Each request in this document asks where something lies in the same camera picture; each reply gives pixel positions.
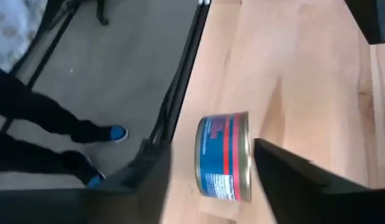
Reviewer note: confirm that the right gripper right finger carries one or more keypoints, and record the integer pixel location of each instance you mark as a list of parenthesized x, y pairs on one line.
[(320, 202)]

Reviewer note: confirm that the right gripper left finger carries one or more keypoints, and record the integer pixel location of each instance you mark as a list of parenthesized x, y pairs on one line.
[(117, 205)]

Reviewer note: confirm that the blue-label seafood can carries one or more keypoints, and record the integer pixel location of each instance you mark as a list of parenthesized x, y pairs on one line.
[(217, 155)]

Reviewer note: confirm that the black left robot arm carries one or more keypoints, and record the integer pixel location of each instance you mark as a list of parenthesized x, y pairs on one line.
[(373, 18)]

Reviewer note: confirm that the person's foot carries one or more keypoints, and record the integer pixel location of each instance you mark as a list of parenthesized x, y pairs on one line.
[(119, 133), (96, 180)]

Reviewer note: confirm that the person's leg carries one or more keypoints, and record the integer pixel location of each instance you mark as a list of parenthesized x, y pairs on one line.
[(30, 155), (40, 109)]

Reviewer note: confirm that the black stand foot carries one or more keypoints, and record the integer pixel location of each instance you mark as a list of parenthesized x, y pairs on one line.
[(102, 15)]

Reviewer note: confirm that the white crumpled sheet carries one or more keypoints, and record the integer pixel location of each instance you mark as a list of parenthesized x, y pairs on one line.
[(12, 31)]

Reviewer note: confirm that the black aluminium table frame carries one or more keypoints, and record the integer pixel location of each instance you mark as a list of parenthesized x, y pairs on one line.
[(183, 71)]

